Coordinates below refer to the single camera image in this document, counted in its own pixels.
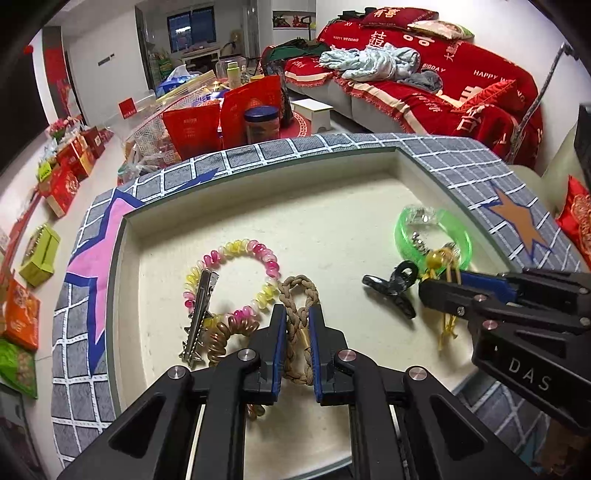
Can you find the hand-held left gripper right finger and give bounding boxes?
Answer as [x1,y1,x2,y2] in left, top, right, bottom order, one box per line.
[309,305,536,480]

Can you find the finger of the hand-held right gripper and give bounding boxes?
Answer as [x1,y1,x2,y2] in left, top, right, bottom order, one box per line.
[419,278,591,335]
[459,268,591,319]

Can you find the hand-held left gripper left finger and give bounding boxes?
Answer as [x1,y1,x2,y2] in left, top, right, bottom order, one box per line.
[58,305,287,480]

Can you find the braided brown rope bracelet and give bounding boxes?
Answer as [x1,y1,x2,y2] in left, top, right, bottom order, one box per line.
[278,274,321,386]

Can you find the black claw hair clip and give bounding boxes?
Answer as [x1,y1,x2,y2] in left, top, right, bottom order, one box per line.
[362,260,419,320]

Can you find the brown coil hair tie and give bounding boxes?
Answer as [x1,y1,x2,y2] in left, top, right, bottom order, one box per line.
[206,320,269,421]

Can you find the green translucent bracelet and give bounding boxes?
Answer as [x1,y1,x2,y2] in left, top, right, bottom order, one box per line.
[396,205,473,273]

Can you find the gold metal hair clip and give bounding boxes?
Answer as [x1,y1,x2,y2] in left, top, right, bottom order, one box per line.
[179,269,220,368]

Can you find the grey-green shallow tray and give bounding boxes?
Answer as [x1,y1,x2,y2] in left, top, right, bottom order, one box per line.
[105,145,525,476]

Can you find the red embroidered cushion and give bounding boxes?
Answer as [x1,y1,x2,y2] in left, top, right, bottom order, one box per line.
[554,175,591,268]

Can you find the beige sofa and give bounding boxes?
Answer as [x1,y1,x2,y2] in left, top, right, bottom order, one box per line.
[503,124,591,217]

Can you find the black rectangular object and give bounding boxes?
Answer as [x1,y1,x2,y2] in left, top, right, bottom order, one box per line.
[574,104,591,185]

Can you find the red diamond cushion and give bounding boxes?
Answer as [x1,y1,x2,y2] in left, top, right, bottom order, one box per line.
[450,79,517,114]

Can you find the metal pole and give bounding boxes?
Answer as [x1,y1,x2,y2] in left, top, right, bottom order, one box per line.
[508,41,568,162]

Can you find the grey grid cloth with stars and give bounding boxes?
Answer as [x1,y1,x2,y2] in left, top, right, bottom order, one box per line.
[51,132,585,462]

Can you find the red covered sofa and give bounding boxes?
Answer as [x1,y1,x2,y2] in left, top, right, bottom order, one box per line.
[284,7,544,162]

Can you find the grey garment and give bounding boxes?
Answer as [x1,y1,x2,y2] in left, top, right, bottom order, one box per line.
[399,69,444,90]

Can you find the jar with blue lid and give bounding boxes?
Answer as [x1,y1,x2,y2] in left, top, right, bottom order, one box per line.
[244,106,281,144]

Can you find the red round rug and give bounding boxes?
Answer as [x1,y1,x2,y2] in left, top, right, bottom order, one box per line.
[281,104,324,139]

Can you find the white stool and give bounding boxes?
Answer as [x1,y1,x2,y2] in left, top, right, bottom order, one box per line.
[292,98,333,131]

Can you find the small red gift bag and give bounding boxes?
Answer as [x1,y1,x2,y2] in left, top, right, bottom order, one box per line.
[163,102,221,160]

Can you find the clear plastic basket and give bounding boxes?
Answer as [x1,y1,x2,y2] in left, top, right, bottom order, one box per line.
[122,90,185,167]

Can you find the light blue clothes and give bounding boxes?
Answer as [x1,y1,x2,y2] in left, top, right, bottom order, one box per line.
[318,44,421,81]

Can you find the large red gift bag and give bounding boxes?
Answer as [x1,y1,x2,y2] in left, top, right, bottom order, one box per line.
[221,75,283,151]

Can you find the green cardboard box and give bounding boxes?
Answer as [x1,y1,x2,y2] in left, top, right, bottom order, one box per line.
[19,224,62,287]

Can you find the orange snack packet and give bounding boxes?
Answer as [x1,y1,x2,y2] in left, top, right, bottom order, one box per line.
[2,279,41,352]

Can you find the green snack packet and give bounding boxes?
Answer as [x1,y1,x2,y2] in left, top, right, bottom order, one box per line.
[0,339,38,398]

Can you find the floral pillow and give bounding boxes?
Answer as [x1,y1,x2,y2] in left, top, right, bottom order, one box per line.
[409,19,474,40]

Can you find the row of red gift boxes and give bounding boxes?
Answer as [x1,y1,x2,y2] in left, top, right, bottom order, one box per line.
[37,127,114,217]

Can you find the red pillow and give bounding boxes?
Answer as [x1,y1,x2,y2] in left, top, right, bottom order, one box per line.
[360,7,439,28]

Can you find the blue tissue box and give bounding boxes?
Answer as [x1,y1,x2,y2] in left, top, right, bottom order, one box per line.
[159,65,197,90]

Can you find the dark green cloth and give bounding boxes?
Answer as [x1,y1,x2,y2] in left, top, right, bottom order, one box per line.
[263,39,324,63]

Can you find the pink flower bouquet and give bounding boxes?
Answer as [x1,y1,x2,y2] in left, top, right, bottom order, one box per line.
[46,117,84,139]

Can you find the dark window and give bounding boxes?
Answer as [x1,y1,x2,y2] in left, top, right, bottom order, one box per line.
[167,9,217,54]

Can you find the black television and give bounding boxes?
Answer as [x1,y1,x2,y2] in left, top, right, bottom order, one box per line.
[0,28,47,176]

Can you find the pink yellow coil hair tie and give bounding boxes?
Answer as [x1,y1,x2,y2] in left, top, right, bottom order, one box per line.
[185,239,281,328]

